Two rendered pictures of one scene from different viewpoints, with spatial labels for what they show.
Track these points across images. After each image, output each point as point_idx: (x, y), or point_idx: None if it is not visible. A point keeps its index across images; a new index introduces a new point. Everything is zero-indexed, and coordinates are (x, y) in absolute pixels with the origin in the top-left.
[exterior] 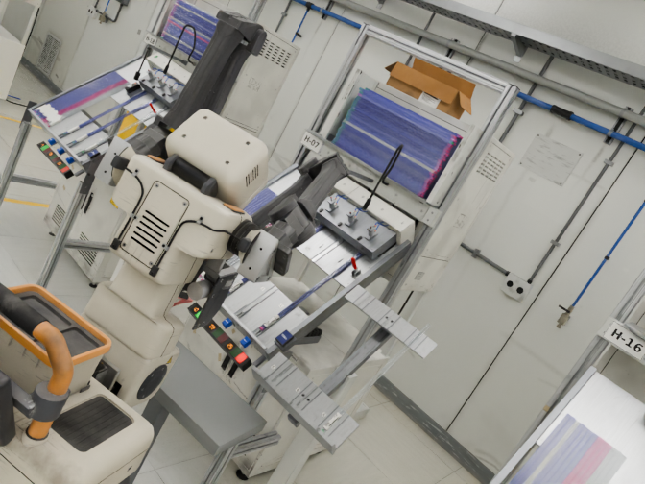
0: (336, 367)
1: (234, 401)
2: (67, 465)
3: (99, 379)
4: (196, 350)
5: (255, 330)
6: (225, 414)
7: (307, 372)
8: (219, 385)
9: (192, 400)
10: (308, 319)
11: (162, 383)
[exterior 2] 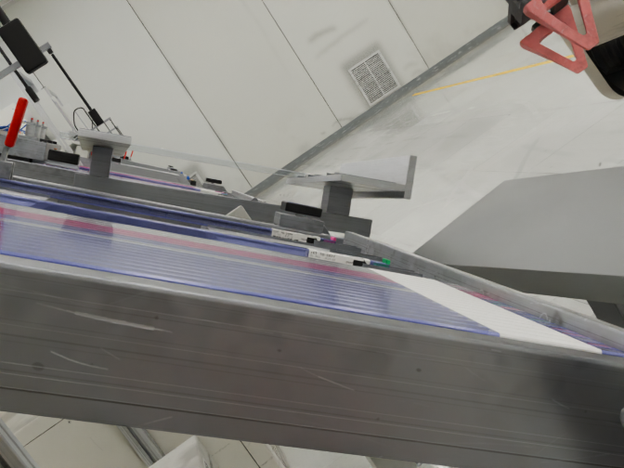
0: (241, 206)
1: (454, 246)
2: None
3: None
4: None
5: (346, 250)
6: (482, 217)
7: (202, 445)
8: (478, 251)
9: (542, 193)
10: (213, 213)
11: (603, 175)
